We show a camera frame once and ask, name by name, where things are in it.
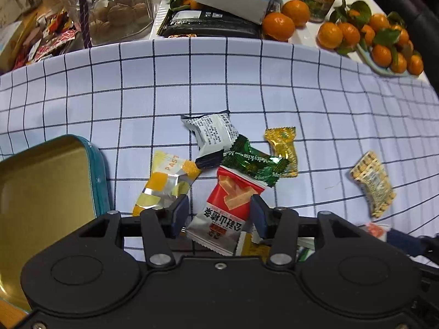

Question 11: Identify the yellow silver pastry packet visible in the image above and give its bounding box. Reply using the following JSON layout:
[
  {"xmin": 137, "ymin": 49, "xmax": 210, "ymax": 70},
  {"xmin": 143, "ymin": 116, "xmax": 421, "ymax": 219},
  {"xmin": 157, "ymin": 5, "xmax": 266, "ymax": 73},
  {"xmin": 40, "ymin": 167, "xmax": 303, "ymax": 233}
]
[{"xmin": 133, "ymin": 150, "xmax": 201, "ymax": 216}]

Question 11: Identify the green foil candy wrapper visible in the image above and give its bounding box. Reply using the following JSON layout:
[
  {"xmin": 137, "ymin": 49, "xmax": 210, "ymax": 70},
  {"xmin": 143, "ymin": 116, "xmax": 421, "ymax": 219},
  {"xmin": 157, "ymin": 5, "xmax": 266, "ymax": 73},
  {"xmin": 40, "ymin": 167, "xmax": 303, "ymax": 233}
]
[{"xmin": 221, "ymin": 134, "xmax": 289, "ymax": 187}]

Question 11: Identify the red white snack packet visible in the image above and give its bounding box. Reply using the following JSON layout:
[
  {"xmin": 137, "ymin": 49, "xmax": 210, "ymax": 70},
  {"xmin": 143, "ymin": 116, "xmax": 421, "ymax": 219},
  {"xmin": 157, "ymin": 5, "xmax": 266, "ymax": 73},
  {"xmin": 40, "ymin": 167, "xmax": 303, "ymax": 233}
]
[{"xmin": 186, "ymin": 166, "xmax": 267, "ymax": 256}]

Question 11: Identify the gold foil candy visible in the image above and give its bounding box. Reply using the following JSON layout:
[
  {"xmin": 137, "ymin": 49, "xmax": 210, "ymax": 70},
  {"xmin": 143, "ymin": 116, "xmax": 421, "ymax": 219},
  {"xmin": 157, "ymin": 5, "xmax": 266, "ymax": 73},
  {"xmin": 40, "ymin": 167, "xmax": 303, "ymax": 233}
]
[{"xmin": 264, "ymin": 126, "xmax": 298, "ymax": 177}]

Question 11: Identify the peanut brittle clear packet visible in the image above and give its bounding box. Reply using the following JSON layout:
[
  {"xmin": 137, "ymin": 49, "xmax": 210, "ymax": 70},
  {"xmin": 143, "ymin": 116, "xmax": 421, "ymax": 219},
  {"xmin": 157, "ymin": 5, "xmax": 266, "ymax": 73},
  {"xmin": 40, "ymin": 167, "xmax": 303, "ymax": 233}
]
[{"xmin": 350, "ymin": 150, "xmax": 396, "ymax": 218}]

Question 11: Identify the white black snack packet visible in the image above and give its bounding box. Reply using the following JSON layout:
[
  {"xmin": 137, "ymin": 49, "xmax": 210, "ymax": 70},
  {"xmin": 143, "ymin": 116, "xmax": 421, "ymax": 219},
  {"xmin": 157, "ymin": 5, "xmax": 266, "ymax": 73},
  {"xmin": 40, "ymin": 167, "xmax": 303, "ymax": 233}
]
[{"xmin": 181, "ymin": 110, "xmax": 239, "ymax": 169}]

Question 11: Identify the white checkered tablecloth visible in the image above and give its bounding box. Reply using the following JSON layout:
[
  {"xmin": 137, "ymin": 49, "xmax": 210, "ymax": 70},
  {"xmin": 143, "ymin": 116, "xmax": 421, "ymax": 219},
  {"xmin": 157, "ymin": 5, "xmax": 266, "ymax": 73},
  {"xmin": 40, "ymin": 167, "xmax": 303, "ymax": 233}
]
[{"xmin": 0, "ymin": 36, "xmax": 439, "ymax": 268}]

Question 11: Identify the teal gold metal tin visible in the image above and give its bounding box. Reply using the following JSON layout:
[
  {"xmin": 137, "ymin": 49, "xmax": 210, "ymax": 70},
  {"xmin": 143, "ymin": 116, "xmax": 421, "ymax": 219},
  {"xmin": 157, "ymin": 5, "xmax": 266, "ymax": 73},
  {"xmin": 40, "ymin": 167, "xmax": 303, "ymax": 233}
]
[{"xmin": 1, "ymin": 134, "xmax": 110, "ymax": 311}]

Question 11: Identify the light blue fruit plate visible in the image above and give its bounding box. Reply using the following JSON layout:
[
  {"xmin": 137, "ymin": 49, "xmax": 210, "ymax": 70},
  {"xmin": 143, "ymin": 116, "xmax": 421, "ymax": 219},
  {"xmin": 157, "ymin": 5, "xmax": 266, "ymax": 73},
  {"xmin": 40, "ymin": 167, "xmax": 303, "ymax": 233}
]
[{"xmin": 354, "ymin": 39, "xmax": 421, "ymax": 78}]

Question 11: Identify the mandarin orange near box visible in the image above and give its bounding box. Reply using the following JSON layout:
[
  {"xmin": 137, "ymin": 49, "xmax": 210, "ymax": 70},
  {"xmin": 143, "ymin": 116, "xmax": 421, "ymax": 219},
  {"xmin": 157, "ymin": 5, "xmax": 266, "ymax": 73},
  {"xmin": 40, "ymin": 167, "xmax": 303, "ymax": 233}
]
[{"xmin": 262, "ymin": 12, "xmax": 296, "ymax": 42}]

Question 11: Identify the black snack package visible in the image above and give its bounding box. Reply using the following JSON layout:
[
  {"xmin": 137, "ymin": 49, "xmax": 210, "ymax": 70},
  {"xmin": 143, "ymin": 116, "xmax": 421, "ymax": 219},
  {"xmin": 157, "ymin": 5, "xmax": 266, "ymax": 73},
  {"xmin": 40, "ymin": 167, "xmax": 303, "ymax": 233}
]
[{"xmin": 157, "ymin": 10, "xmax": 261, "ymax": 39}]

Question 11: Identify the pile of mandarins with leaves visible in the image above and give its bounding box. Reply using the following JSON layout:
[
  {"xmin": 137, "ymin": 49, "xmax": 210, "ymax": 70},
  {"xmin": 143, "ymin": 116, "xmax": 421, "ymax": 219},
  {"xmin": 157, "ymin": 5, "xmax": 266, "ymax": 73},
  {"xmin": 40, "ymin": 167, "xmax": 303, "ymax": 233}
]
[{"xmin": 316, "ymin": 0, "xmax": 424, "ymax": 77}]

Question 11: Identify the mandarin orange beside jar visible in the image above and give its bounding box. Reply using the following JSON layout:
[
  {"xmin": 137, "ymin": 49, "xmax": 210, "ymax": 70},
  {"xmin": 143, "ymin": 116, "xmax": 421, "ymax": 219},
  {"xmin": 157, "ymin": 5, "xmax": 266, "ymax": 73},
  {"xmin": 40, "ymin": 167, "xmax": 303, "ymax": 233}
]
[{"xmin": 280, "ymin": 0, "xmax": 310, "ymax": 27}]

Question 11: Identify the glass jar of walnuts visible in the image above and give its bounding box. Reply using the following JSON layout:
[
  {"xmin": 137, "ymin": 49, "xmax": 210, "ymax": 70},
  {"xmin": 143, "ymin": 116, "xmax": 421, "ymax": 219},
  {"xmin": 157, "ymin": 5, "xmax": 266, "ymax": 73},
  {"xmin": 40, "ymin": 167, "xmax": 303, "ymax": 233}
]
[{"xmin": 86, "ymin": 0, "xmax": 155, "ymax": 46}]

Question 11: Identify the pile of red snack wrappers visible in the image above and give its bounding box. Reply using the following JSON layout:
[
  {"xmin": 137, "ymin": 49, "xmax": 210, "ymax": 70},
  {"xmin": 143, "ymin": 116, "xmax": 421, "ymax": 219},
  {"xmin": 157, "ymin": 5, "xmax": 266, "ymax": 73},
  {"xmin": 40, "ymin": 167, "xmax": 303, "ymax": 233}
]
[{"xmin": 12, "ymin": 9, "xmax": 80, "ymax": 70}]

